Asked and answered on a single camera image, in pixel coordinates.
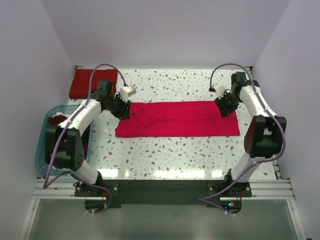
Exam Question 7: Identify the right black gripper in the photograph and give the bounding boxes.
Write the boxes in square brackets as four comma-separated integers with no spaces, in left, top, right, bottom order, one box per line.
[213,92,241,119]

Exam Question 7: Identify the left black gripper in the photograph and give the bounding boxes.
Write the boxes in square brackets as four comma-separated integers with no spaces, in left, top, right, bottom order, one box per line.
[105,94,132,121]

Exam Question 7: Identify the bright pink-red t-shirt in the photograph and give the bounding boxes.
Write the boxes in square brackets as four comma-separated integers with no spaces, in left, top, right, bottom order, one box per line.
[115,101,240,138]

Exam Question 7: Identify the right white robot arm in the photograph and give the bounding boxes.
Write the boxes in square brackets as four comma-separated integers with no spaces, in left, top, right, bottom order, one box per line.
[211,72,287,197]

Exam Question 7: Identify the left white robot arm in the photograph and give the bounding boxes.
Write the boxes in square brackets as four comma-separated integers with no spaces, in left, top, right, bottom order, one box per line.
[43,80,136,196]

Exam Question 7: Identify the folded dark red t-shirt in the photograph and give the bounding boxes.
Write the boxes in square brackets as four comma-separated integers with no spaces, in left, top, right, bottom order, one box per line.
[68,68,118,100]

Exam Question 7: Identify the white cloth in basket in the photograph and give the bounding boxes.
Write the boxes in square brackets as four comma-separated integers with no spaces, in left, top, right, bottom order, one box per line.
[53,111,72,118]

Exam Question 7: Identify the dark red clothes in basket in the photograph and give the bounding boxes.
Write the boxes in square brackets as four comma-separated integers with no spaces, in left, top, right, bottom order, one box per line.
[48,116,90,158]

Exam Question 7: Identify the teal plastic basket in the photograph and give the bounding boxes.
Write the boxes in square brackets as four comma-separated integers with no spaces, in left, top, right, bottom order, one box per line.
[34,104,94,175]

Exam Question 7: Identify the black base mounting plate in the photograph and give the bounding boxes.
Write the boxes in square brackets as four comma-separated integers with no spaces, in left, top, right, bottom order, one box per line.
[74,178,253,209]

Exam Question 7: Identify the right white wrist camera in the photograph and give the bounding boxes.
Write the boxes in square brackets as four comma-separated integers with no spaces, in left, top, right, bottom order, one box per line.
[209,84,226,99]

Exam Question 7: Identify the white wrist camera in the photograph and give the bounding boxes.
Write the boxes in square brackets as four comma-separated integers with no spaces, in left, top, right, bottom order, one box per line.
[119,85,136,101]
[209,84,226,99]

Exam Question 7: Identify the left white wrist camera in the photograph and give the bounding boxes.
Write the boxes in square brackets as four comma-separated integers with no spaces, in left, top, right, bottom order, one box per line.
[119,85,136,101]

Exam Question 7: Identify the aluminium frame rail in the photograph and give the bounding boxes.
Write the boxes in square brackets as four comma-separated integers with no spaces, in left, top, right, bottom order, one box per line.
[31,179,76,200]

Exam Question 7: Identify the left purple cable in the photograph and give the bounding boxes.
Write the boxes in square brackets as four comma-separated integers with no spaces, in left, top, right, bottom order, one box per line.
[42,63,127,215]

